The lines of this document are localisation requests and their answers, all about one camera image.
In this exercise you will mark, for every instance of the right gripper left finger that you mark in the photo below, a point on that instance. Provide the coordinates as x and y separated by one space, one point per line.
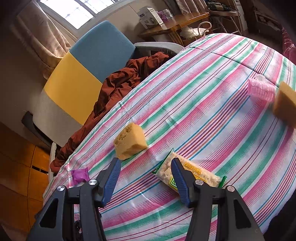
56 219

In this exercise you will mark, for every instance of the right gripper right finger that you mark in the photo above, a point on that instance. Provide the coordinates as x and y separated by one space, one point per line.
234 221

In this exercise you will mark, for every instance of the green rice cracker packet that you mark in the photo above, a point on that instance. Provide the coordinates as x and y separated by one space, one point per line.
163 172

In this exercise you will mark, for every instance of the small tan sponge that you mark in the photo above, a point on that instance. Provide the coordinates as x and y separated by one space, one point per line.
130 141

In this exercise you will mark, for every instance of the wooden wardrobe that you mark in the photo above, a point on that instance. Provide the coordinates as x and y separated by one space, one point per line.
24 177

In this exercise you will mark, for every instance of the black foam roll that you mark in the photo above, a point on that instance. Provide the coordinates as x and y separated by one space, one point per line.
27 121

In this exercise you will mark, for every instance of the orange sponge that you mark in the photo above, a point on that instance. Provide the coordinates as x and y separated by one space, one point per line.
284 106

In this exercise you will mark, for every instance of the striped bedspread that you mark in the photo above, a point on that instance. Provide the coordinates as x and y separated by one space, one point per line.
197 105

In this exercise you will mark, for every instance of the rust brown blanket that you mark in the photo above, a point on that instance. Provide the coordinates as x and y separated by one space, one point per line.
114 88

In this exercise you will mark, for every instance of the beige curtain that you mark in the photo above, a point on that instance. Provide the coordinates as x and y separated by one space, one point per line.
42 39

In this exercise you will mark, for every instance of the wooden side table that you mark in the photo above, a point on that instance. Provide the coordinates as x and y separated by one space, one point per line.
171 27

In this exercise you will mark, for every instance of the window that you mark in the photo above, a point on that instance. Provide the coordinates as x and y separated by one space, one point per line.
76 14

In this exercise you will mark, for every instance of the right side curtain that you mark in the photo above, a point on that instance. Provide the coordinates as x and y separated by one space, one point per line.
186 6

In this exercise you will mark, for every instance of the white product box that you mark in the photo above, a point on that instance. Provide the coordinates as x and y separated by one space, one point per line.
149 18

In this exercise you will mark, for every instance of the white bed rail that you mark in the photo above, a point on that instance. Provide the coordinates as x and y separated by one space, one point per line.
51 159

